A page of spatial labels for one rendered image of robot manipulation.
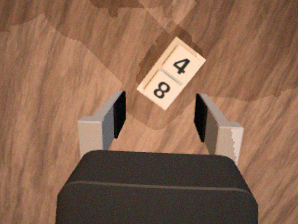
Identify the beige cube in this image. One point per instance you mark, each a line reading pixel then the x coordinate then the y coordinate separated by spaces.
pixel 161 88
pixel 180 64

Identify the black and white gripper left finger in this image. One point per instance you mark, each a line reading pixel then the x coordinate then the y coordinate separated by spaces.
pixel 98 131

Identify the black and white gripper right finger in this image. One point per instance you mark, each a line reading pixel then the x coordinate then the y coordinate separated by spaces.
pixel 220 136

